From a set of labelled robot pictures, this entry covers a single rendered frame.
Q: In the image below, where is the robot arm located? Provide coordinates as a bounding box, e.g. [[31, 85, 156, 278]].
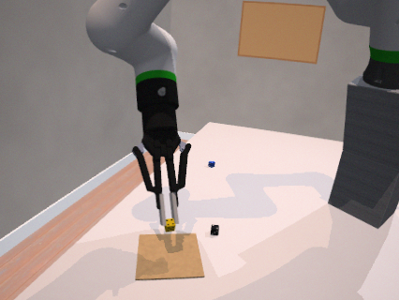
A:
[[86, 0, 399, 112]]

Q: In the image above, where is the yellow die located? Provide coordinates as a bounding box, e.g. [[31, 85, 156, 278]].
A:
[[164, 218, 176, 233]]

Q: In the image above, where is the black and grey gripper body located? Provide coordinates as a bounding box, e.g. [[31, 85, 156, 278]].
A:
[[141, 105, 181, 158]]

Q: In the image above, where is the black die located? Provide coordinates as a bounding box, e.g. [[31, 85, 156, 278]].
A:
[[211, 224, 219, 235]]

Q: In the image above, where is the tan square mat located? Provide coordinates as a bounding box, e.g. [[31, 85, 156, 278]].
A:
[[135, 233, 204, 280]]

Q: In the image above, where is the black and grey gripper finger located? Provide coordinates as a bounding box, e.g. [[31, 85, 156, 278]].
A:
[[165, 139, 191, 224], [132, 140, 167, 226]]

